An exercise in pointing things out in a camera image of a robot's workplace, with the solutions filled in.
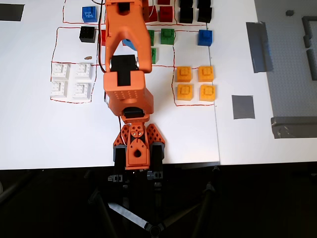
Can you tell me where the red black base cable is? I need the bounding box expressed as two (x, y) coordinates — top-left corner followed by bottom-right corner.
(118, 116), (125, 145)

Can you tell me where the grey studded baseplate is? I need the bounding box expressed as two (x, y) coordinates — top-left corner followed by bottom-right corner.
(254, 0), (317, 119)

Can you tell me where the dark grey corner brick wall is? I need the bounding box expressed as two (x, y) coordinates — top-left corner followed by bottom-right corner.
(301, 15), (317, 36)

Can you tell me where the black grey table clamp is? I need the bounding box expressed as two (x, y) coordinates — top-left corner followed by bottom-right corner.
(112, 145), (128, 184)
(148, 142), (166, 188)

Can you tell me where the black tape patch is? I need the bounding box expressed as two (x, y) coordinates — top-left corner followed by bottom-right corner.
(0, 3), (25, 22)

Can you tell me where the yellow toy block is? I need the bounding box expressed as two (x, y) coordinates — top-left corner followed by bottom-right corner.
(198, 65), (215, 83)
(199, 84), (216, 102)
(176, 83), (194, 101)
(176, 66), (193, 83)

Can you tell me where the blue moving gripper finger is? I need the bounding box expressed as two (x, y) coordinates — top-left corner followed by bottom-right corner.
(122, 38), (137, 51)

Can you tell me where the white toy block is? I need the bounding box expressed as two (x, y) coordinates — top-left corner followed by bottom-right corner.
(72, 82), (92, 100)
(50, 80), (69, 98)
(51, 62), (71, 81)
(74, 62), (93, 81)

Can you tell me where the blue toy block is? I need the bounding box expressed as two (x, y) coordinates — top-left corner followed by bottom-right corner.
(198, 29), (213, 47)
(82, 6), (98, 23)

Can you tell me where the wide grey tape strip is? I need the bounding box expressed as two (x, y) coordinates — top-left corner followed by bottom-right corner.
(270, 116), (317, 140)

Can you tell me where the dark metal stand frame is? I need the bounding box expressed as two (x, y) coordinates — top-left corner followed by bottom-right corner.
(84, 166), (221, 238)

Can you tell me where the grey square tape marker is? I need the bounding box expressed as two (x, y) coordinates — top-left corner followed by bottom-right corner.
(231, 95), (256, 120)

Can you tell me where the long grey tape strip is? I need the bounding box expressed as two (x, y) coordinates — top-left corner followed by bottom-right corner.
(245, 21), (274, 74)

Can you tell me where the long dark grey brick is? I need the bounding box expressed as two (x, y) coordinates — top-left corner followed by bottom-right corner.
(305, 49), (317, 81)

